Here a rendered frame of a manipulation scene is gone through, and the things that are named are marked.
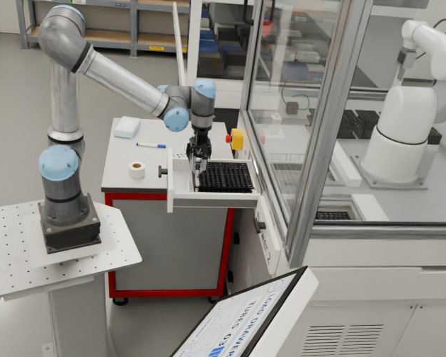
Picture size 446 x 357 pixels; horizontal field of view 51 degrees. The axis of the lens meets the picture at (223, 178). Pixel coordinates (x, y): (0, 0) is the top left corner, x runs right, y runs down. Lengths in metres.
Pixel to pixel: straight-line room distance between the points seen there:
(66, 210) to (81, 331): 0.57
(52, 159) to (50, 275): 0.36
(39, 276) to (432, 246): 1.20
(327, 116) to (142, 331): 1.58
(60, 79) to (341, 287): 1.07
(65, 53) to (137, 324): 1.46
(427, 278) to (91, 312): 1.20
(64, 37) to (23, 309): 1.54
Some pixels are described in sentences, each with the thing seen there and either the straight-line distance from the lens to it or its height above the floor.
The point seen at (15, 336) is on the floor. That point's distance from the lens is 2.46.
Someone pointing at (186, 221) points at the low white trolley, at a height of 0.57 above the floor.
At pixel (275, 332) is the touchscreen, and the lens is 0.91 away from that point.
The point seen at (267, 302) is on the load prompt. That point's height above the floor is 1.16.
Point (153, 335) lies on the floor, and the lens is 2.38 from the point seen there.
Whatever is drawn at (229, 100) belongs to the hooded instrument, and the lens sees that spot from 2.55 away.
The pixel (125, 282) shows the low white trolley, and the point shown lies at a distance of 2.34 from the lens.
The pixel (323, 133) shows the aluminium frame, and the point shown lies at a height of 1.38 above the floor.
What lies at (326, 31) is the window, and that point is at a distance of 1.23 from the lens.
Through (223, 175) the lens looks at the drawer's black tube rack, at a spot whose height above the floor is 0.90.
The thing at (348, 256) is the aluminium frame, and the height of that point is 0.98.
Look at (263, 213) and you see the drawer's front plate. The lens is 1.61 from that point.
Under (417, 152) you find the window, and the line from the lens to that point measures 1.30.
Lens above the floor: 1.88
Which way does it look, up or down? 33 degrees down
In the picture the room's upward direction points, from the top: 7 degrees clockwise
